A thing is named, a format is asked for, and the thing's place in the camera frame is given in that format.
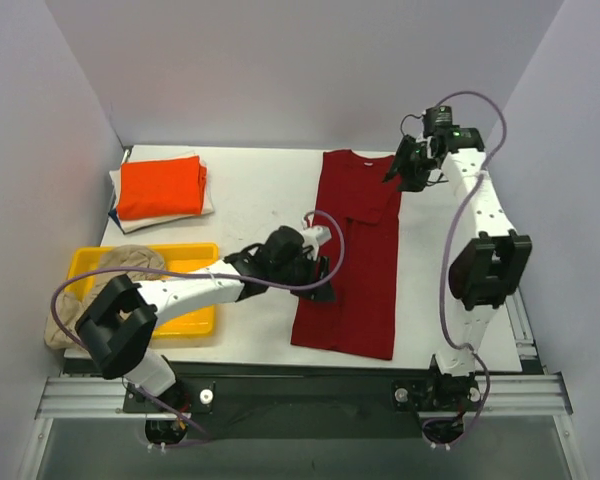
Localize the dark red t shirt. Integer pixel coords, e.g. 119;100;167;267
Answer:
291;150;401;360

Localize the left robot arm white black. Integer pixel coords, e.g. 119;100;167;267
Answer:
76;225;334;412

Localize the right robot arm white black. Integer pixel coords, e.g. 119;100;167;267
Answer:
384;104;532;408

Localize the yellow plastic tray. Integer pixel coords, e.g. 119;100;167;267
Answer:
68;243;218;339

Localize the folded orange t shirt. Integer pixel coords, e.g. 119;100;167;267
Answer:
116;156;207;221

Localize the folded navy t shirt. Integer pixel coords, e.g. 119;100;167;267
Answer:
108;209;120;226

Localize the crumpled beige t shirt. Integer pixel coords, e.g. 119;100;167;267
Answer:
44;245;166;350

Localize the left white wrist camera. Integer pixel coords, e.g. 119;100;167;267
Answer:
301;225;332;252

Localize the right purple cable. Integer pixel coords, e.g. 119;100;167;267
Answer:
422;90;509;446

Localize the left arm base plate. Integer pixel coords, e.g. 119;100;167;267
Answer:
122;379;216;414

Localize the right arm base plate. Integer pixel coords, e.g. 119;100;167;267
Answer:
392;376;482;413

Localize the aluminium frame rail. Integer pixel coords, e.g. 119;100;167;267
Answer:
36;375;572;420

